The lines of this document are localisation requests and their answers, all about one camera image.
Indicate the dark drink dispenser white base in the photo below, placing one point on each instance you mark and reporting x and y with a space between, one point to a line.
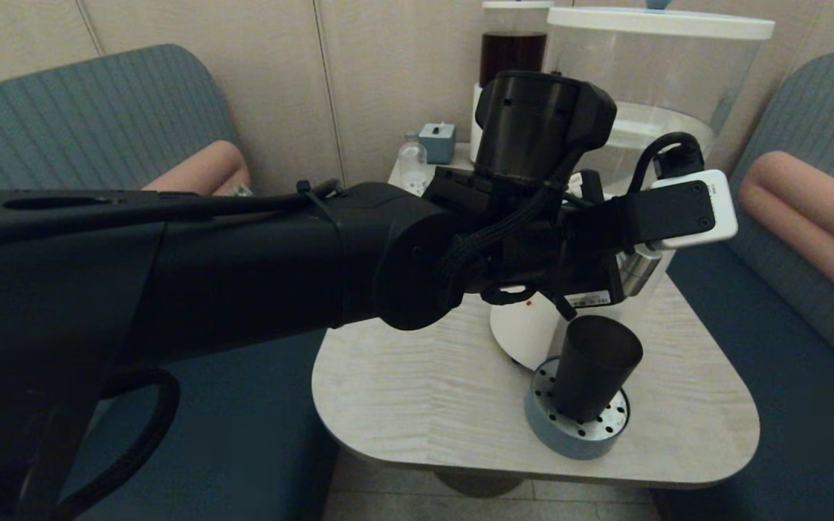
511 51

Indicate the blue drip tray metal grate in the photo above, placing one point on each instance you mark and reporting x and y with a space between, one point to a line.
569 440

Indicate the small blue box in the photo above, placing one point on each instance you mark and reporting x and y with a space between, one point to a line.
437 143

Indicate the small clear plastic bottle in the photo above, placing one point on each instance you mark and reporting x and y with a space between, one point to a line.
411 163

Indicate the black plastic cup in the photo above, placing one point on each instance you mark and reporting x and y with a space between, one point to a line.
594 369

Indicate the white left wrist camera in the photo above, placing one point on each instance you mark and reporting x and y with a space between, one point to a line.
725 211

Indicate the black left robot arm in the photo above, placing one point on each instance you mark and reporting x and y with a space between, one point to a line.
243 268

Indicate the silver metal dispenser tap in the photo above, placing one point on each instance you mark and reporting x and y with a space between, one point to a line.
641 273

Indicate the clear water dispenser white base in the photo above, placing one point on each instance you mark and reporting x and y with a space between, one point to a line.
677 72

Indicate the teal upholstered bench seat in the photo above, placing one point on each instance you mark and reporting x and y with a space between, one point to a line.
62 108
808 108

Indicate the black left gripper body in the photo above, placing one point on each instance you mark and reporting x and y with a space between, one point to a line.
569 260

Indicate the clear green snack packet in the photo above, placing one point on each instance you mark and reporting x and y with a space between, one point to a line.
242 190

